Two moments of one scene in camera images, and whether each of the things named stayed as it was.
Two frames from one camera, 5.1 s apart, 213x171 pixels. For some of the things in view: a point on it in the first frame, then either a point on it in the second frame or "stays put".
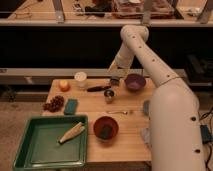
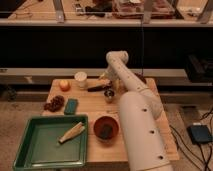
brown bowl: x=105 y=129 stays put
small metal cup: x=108 y=94 stays put
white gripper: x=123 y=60 to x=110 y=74
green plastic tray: x=37 y=145 stays put
